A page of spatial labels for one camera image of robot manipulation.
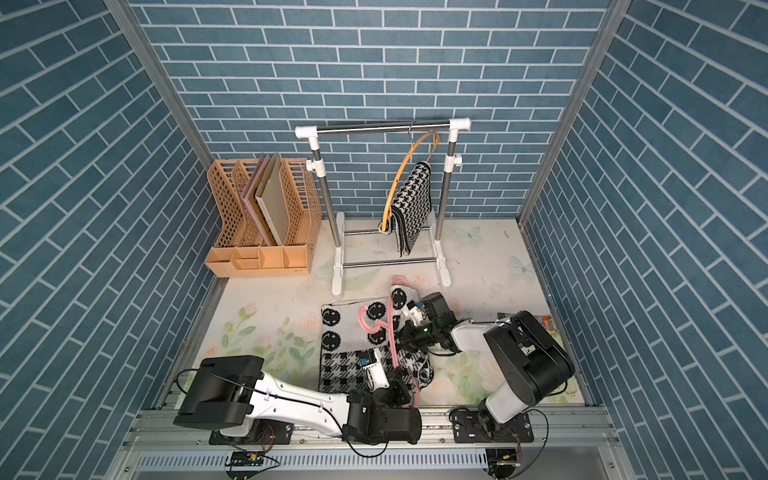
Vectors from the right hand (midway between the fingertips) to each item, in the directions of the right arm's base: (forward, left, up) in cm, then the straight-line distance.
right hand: (391, 345), depth 85 cm
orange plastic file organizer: (+26, +54, +6) cm, 60 cm away
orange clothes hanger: (+23, +4, +30) cm, 38 cm away
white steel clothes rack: (+35, +22, +14) cm, 43 cm away
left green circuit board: (-29, +33, -6) cm, 44 cm away
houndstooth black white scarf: (+30, -3, +26) cm, 40 cm away
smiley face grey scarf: (+4, +13, -1) cm, 14 cm away
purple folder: (+29, +44, +25) cm, 58 cm away
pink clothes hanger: (+3, 0, +5) cm, 6 cm away
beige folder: (+34, +41, +23) cm, 58 cm away
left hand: (-10, -7, +3) cm, 13 cm away
